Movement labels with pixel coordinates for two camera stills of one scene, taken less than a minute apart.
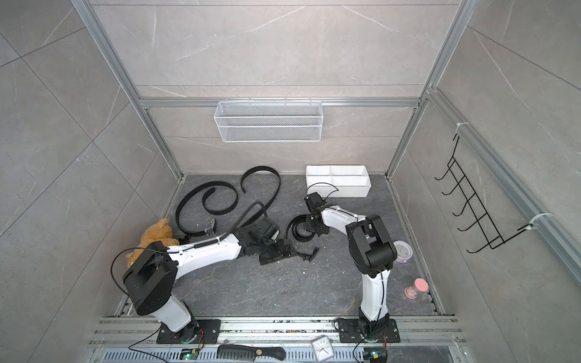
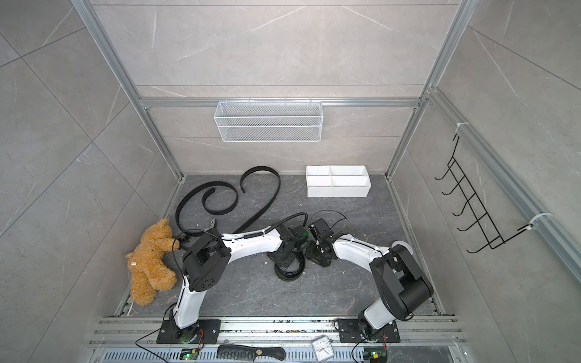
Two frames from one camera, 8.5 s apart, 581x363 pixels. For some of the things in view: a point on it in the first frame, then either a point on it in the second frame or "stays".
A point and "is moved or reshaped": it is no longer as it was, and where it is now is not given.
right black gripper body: x=312 y=226 → x=315 y=253
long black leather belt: x=292 y=228 is moved or reshaped
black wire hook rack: x=484 y=224 stays
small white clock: x=323 y=348 stays
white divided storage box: x=338 y=181 stays
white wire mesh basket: x=270 y=121 stays
